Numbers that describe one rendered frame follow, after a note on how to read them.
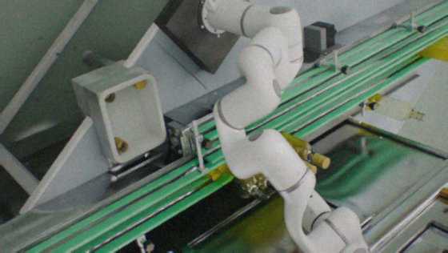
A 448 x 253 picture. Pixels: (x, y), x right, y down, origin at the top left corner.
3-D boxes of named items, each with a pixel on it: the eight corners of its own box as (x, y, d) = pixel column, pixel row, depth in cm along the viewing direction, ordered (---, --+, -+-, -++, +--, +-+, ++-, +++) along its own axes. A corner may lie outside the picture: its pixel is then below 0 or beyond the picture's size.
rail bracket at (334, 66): (314, 67, 179) (344, 76, 169) (313, 47, 175) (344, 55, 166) (321, 63, 181) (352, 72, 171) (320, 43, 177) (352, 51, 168)
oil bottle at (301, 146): (254, 143, 171) (302, 166, 156) (254, 129, 168) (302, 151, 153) (266, 137, 173) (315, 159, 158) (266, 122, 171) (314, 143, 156)
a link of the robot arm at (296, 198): (298, 159, 115) (350, 223, 121) (256, 198, 114) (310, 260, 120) (313, 168, 107) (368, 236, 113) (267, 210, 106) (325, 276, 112)
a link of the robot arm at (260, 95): (226, 59, 122) (200, 88, 111) (268, 32, 113) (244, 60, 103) (259, 103, 125) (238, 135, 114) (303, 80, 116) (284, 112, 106)
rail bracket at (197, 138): (184, 164, 152) (210, 180, 143) (174, 114, 144) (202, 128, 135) (192, 159, 153) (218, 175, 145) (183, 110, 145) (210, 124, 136)
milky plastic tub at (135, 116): (102, 155, 148) (117, 166, 142) (82, 86, 137) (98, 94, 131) (152, 131, 157) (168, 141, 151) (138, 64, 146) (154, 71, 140)
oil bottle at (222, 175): (201, 174, 158) (247, 202, 143) (198, 159, 156) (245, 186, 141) (214, 166, 161) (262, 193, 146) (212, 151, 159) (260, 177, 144)
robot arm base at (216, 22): (188, 6, 144) (223, 16, 133) (214, -27, 146) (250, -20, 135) (216, 41, 155) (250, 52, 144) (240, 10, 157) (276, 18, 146)
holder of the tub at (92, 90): (106, 170, 151) (119, 180, 145) (82, 86, 137) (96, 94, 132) (154, 146, 160) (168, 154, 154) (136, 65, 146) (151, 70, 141)
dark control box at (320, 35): (303, 46, 191) (321, 51, 185) (302, 26, 187) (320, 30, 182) (318, 40, 196) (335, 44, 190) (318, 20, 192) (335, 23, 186)
